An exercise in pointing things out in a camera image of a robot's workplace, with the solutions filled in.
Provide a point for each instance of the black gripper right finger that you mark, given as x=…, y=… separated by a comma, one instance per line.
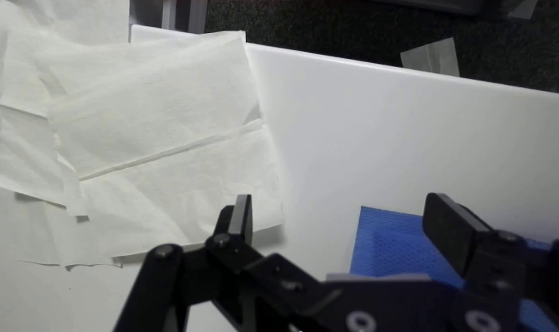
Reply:
x=455, y=230

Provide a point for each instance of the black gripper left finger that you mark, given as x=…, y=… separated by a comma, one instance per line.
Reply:
x=239, y=221

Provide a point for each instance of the white paper piece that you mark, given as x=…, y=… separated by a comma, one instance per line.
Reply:
x=433, y=55

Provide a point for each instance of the blue placemat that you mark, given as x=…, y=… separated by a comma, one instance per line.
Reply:
x=391, y=245

